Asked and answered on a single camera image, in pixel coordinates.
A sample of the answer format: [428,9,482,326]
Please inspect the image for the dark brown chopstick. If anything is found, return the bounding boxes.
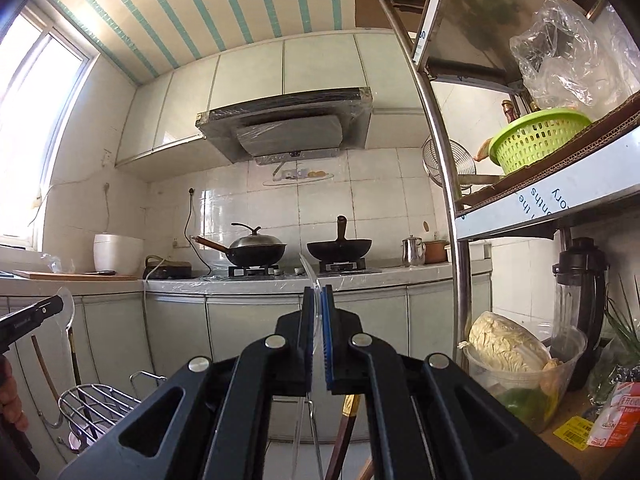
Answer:
[324,394,361,480]

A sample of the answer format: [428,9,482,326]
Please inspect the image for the clear plastic spoon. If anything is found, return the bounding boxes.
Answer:
[291,254,324,479]

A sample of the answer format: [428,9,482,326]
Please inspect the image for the person's left hand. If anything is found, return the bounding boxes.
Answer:
[0,356,29,432]

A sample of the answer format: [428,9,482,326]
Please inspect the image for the wooden cutting board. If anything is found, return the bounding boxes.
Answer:
[11,270,139,282]

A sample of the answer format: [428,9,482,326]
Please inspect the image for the clear container of vegetables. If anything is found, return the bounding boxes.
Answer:
[459,312,587,434]

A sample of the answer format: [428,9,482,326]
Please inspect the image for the pink plastic rack insert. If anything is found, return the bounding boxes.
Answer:
[67,424,108,454]

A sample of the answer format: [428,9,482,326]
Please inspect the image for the white rice cooker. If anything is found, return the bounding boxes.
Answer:
[93,233,143,275]

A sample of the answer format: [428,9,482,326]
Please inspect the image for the gas stove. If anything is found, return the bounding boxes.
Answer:
[203,258,380,281]

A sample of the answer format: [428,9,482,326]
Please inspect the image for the small black electric appliance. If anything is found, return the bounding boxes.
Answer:
[142,255,192,281]

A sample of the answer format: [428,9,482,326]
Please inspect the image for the brown clay pot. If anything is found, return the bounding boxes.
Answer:
[423,240,448,264]

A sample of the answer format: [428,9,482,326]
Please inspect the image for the steel kettle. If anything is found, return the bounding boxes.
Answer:
[401,235,425,266]

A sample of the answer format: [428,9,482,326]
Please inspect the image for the black wok with lid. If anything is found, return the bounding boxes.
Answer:
[191,222,286,268]

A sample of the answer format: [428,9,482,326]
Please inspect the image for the orange food packet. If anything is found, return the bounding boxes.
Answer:
[587,382,640,448]

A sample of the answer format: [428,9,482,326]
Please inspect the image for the black wok without lid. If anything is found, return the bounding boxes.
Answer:
[307,216,372,263]

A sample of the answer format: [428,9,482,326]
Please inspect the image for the green onions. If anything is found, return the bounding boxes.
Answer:
[587,278,639,406]

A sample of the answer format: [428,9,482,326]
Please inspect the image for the black blender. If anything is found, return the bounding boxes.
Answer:
[552,237,608,391]

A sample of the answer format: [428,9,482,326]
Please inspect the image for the range hood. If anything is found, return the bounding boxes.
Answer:
[195,87,373,165]

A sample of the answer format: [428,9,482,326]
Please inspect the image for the green plastic basket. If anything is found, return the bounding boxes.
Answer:
[488,108,591,174]

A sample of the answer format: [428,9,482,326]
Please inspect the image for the clear plastic bag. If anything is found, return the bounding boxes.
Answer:
[510,0,639,120]

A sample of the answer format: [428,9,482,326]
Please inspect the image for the metal storage shelf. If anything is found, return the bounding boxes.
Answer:
[378,0,639,338]

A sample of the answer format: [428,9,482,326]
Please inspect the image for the metal wire utensil rack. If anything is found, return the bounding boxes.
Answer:
[58,370,166,451]

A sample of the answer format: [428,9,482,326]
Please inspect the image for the upper wall cabinets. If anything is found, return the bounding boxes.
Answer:
[116,28,427,182]

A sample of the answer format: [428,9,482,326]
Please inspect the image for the wire mesh strainer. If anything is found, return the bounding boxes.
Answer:
[420,135,478,191]

